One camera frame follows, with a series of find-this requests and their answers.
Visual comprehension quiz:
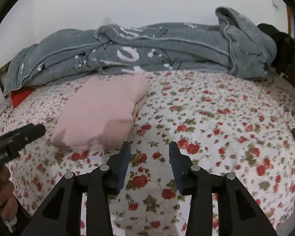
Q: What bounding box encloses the left hand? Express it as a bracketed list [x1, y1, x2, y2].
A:
[0, 165, 18, 233]

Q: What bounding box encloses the grey patterned quilt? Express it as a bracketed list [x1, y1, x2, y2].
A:
[4, 7, 277, 94]

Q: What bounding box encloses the floral bed sheet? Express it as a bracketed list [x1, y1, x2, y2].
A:
[0, 71, 295, 235]

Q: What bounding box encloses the pink knit sweater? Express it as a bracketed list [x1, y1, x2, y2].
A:
[50, 74, 150, 151]

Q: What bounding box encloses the black clothing pile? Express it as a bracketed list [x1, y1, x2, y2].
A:
[257, 23, 295, 87]

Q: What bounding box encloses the red pillow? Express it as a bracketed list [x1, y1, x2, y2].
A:
[10, 86, 35, 108]

